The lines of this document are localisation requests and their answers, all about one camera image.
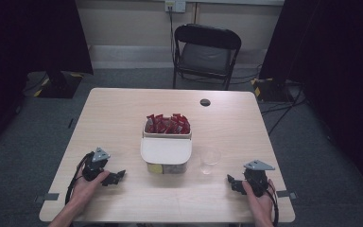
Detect white compartment storage box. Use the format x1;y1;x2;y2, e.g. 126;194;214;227
140;119;194;175

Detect white box lid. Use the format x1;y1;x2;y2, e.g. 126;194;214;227
140;137;193;166

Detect black stand base striped tape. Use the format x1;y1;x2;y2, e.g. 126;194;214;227
32;70;85;99
251;77;295;103

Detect bunch of red packets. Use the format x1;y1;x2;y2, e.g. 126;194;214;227
145;113;191;135

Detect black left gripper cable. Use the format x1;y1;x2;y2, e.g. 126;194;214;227
64;151;95;206

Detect person's left hand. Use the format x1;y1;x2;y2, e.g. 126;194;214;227
70;169;112;206

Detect black floor cables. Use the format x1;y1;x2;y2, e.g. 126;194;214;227
259;84;308;137

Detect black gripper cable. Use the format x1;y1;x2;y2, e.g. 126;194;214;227
64;151;95;206
265;182;280;227

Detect black folding chair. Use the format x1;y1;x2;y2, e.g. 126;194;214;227
172;23;243;91

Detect person's right hand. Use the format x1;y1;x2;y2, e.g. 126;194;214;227
241;179;277;219

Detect black curtain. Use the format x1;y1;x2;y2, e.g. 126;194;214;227
258;0;363;201
0;0;95;157

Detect yellow packet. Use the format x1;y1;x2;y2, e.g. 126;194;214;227
147;163;164;175

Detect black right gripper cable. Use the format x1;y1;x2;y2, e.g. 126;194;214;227
265;182;280;227

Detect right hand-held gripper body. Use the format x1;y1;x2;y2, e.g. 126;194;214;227
243;159;276;199

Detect clear plastic cup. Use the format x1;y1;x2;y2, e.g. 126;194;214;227
199;147;222;175

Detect grey tape strip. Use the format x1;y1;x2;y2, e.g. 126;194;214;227
34;192;61;203
276;189;298;200

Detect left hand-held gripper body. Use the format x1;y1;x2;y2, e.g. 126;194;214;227
81;147;112;183

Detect black wall socket cable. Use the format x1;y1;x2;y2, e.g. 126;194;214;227
168;6;178;65

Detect white wall socket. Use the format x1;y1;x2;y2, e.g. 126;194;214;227
164;0;187;14

